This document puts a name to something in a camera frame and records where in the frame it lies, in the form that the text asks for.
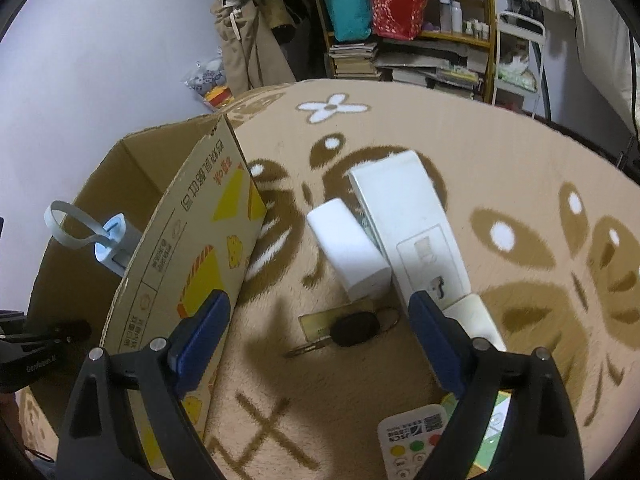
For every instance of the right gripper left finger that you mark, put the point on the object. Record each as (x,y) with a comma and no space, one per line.
(99,439)

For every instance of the light blue flashlight with strap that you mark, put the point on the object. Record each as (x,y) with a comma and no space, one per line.
(113,242)

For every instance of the small white adapter box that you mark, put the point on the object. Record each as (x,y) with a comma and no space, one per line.
(471,313)

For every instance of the black car key bunch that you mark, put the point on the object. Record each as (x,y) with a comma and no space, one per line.
(352,330)

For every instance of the brown cardboard box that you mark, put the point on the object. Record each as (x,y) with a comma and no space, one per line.
(188,189)

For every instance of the gold NFC smart card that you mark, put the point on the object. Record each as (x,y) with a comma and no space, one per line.
(317,324)

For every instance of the green white card package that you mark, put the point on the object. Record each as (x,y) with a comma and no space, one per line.
(492,435)

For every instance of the white remote control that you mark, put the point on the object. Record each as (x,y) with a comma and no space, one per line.
(407,439)

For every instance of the beige patterned carpet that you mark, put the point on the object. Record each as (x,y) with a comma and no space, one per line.
(549,236)

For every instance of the small white rounded box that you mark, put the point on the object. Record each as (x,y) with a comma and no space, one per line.
(358,264)

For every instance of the long white box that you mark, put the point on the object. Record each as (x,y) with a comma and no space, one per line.
(409,224)

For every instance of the plush toy bag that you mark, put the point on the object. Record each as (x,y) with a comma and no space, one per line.
(208,81)

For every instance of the beige hanging coat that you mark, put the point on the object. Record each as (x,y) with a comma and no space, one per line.
(251,54)

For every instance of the white metal trolley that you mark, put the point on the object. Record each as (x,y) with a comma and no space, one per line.
(519,66)

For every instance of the stack of books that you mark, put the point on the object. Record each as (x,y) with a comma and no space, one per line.
(354,61)

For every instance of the wooden bookshelf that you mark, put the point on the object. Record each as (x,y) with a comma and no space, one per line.
(453,52)

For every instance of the red patterned gift bag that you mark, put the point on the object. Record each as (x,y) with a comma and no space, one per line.
(397,19)

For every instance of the teal storage bag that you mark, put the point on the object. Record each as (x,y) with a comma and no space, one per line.
(351,19)

